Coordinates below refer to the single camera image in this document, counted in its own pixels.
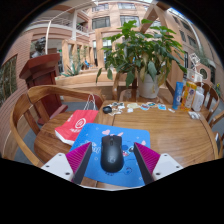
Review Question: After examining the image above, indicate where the white geometric sculpture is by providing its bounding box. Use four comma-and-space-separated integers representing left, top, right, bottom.
187, 52, 204, 83

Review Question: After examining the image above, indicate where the black computer mouse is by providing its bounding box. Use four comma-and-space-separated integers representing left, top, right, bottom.
100, 134, 125, 174

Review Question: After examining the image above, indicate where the dark bust statue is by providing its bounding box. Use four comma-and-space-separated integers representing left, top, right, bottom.
30, 36, 48, 59

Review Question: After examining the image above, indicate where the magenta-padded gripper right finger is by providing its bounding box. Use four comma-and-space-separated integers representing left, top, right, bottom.
132, 142, 184, 186

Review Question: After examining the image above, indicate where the wooden pergola post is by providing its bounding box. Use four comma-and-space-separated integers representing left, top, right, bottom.
139, 2, 188, 101

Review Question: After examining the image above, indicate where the spiky green plant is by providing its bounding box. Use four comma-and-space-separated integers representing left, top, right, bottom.
61, 59, 84, 78

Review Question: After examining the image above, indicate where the yellow flower planter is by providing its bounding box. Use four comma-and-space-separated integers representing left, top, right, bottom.
214, 83, 223, 98

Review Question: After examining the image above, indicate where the red paper bag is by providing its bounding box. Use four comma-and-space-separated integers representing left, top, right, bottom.
54, 94, 100, 146

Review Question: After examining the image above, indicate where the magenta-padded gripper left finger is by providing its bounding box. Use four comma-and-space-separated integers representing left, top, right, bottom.
40, 141, 94, 186

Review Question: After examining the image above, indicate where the white pump bottle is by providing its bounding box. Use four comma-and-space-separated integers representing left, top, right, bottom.
191, 82, 205, 112

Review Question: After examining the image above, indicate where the long wooden planter box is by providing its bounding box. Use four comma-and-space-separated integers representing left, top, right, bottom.
54, 69, 129, 101

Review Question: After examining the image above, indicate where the dark red wooden pedestal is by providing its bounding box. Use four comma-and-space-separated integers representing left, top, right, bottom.
18, 53, 69, 126

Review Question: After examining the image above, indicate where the green plant in white pot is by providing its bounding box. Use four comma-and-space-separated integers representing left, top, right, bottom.
95, 18, 188, 100

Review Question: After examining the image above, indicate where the blue squeeze tube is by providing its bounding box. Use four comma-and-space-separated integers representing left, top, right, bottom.
172, 80, 185, 110

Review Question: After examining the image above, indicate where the wooden armchair with black box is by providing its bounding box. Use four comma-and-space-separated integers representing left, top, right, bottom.
208, 111, 224, 159

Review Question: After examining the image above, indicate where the blue printed mouse pad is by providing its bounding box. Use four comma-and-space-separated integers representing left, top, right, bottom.
69, 122, 152, 188

